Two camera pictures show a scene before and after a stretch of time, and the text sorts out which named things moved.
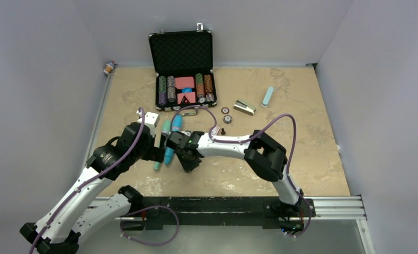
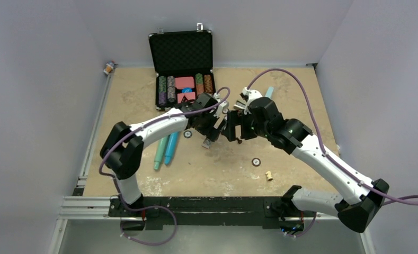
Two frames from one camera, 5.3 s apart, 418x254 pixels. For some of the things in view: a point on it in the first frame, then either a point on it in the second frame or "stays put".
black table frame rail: (169, 212) stays put
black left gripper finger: (159, 152) -> (212, 133)
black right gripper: (190, 166) -> (234, 118)
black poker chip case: (183, 64) stays put
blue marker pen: (176, 124) stays put
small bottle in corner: (109, 67) stays put
